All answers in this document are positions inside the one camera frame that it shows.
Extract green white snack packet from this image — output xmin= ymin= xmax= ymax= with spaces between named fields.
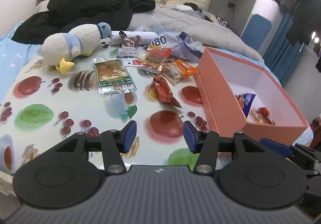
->
xmin=94 ymin=60 xmax=137 ymax=95

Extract orange snack packet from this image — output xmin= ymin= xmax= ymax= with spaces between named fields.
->
xmin=161 ymin=60 xmax=196 ymax=85

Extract red yellow tofu snack packet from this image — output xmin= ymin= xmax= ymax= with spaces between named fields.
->
xmin=131 ymin=45 xmax=172 ymax=74

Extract shrimp flavor snack bag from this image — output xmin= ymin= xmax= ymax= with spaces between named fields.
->
xmin=116 ymin=31 xmax=140 ymax=66

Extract red candy packet in box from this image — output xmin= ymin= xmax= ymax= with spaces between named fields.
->
xmin=250 ymin=107 xmax=275 ymax=124

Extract salmon pink cardboard box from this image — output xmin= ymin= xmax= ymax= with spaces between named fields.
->
xmin=195 ymin=48 xmax=313 ymax=146

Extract blue white snack in box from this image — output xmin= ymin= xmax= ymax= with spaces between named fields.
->
xmin=235 ymin=93 xmax=256 ymax=117

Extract clear plastic bag 080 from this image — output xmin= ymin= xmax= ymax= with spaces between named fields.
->
xmin=134 ymin=17 xmax=205 ymax=63

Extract fruit print tablecloth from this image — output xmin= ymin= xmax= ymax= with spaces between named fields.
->
xmin=1 ymin=47 xmax=215 ymax=175

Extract blue curtain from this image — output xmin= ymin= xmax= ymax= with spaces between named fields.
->
xmin=263 ymin=12 xmax=304 ymax=87

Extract white cylindrical can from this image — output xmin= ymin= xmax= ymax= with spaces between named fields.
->
xmin=109 ymin=31 xmax=158 ymax=45

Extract white blue plush duck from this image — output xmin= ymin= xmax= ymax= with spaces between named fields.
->
xmin=40 ymin=22 xmax=112 ymax=73

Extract grey blanket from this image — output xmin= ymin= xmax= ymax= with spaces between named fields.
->
xmin=128 ymin=7 xmax=264 ymax=63

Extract blue chair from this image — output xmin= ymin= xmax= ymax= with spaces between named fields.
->
xmin=241 ymin=14 xmax=272 ymax=51

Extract light blue bed sheet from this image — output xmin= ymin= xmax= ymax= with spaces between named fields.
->
xmin=0 ymin=21 xmax=41 ymax=100

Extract black jacket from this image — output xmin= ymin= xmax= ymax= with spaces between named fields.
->
xmin=12 ymin=0 xmax=156 ymax=45

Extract hanging dark clothes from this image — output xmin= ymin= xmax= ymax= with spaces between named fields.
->
xmin=281 ymin=0 xmax=320 ymax=46

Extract wall power socket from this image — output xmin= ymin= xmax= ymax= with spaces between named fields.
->
xmin=228 ymin=2 xmax=235 ymax=8

